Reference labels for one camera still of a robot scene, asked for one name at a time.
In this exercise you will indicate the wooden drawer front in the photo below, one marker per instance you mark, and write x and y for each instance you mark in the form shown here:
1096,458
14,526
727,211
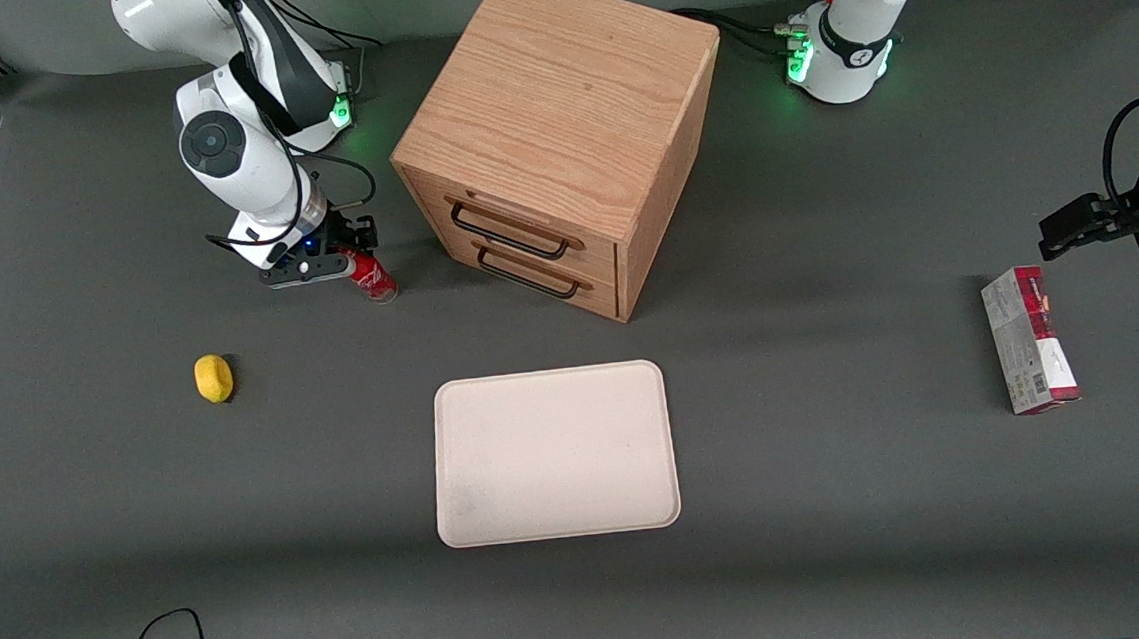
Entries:
603,299
431,204

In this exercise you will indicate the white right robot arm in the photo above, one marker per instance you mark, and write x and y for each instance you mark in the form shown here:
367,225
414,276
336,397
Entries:
248,172

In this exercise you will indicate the yellow lemon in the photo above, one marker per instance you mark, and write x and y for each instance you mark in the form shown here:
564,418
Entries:
214,378

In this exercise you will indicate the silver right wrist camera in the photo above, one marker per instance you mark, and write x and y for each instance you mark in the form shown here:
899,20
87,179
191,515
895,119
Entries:
305,271

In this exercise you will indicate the wooden drawer cabinet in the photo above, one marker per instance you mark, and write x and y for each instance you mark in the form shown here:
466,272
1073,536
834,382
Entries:
553,90

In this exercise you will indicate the red coke bottle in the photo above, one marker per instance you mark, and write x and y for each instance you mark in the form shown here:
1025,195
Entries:
379,283

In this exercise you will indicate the beige plastic tray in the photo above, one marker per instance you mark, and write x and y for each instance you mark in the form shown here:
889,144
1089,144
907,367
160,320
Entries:
554,453

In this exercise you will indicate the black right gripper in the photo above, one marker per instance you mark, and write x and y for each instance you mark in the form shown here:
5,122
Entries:
340,238

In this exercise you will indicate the red plaid cardboard box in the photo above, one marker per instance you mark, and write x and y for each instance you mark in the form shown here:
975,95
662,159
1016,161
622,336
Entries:
1028,348

